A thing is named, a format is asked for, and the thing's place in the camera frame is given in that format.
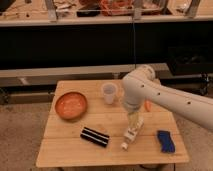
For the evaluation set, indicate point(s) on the long wooden shelf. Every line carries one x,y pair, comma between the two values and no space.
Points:
89,12

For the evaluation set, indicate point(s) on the wooden slat table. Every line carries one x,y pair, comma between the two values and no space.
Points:
62,145

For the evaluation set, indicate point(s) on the orange carrot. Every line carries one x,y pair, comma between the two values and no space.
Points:
147,105

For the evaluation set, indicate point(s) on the blue sponge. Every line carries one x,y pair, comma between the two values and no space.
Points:
167,144

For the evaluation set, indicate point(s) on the black white striped block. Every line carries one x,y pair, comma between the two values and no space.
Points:
94,137

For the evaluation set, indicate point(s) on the translucent tan gripper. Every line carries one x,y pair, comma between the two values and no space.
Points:
133,119

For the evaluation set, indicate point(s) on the orange wooden bowl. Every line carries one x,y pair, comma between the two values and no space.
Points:
71,105

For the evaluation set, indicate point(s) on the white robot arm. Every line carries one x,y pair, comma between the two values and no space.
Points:
139,85

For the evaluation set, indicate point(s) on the white plastic bottle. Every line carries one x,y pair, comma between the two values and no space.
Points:
131,134

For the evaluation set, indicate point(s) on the low grey bench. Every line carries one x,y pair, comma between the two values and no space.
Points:
42,76

